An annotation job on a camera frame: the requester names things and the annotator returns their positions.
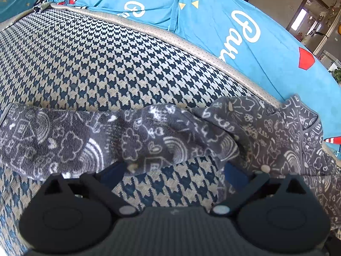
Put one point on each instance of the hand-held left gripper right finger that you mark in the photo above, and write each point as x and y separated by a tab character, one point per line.
234	174

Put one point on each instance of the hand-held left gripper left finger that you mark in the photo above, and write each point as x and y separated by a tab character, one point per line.
112	172

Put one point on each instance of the bright wooden door frame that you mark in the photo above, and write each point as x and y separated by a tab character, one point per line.
303	13

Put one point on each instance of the green potted houseplants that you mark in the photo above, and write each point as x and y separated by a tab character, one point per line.
337	74

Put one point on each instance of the houndstooth sofa seat cushion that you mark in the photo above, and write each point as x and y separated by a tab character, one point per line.
106	66

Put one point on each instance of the blue printed sofa cover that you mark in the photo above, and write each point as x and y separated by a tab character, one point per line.
213	26

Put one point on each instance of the grey printed fleece garment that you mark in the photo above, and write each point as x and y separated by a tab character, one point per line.
159	138

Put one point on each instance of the silver refrigerator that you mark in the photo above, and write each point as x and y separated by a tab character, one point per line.
330	45

